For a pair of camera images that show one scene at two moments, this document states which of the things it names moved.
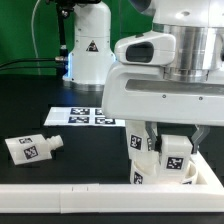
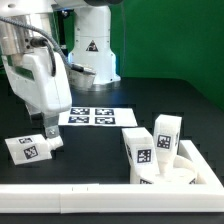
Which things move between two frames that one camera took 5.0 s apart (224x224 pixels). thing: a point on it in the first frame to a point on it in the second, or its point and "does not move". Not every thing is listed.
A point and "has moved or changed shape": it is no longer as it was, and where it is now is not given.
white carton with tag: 138,139 has moved or changed shape
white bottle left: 32,148 does not move
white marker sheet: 87,116 does not move
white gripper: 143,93 to 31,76
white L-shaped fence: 104,198 does not move
